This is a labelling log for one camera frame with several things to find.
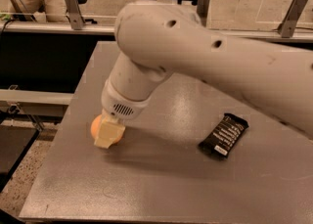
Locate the metal bracket post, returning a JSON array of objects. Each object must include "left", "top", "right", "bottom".
[
  {"left": 197, "top": 0, "right": 210, "bottom": 26},
  {"left": 277, "top": 0, "right": 308, "bottom": 38},
  {"left": 65, "top": 0, "right": 84, "bottom": 30}
]

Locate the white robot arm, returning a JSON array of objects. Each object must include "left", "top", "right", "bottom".
[{"left": 91, "top": 2, "right": 313, "bottom": 148}]

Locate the metal rail behind table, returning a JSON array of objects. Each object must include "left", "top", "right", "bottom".
[{"left": 0, "top": 21, "right": 313, "bottom": 44}]

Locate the middle metal bracket post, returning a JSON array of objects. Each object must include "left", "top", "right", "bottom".
[{"left": 197, "top": 0, "right": 210, "bottom": 26}]

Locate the black rxbar chocolate wrapper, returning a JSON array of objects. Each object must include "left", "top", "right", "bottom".
[{"left": 199, "top": 112, "right": 248, "bottom": 158}]

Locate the black side table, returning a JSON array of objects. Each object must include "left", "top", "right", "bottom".
[{"left": 0, "top": 125, "right": 39, "bottom": 192}]

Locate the right metal bracket post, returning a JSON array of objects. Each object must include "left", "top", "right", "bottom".
[{"left": 277, "top": 0, "right": 308, "bottom": 38}]

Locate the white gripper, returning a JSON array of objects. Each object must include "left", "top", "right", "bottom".
[{"left": 93, "top": 79, "right": 152, "bottom": 150}]

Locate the orange fruit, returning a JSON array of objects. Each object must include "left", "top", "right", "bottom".
[{"left": 90, "top": 114, "right": 126, "bottom": 146}]

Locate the left metal bracket post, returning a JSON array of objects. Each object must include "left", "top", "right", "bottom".
[{"left": 65, "top": 0, "right": 84, "bottom": 30}]

